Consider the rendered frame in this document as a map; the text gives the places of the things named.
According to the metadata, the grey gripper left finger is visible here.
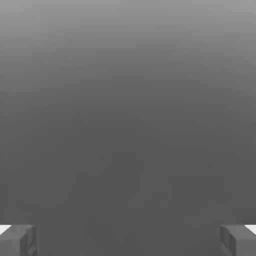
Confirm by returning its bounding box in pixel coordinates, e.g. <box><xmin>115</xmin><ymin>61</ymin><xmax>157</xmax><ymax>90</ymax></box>
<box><xmin>0</xmin><ymin>224</ymin><xmax>38</xmax><ymax>256</ymax></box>

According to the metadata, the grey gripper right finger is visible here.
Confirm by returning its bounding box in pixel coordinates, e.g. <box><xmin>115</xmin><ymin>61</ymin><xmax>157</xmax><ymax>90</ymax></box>
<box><xmin>219</xmin><ymin>224</ymin><xmax>256</xmax><ymax>256</ymax></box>

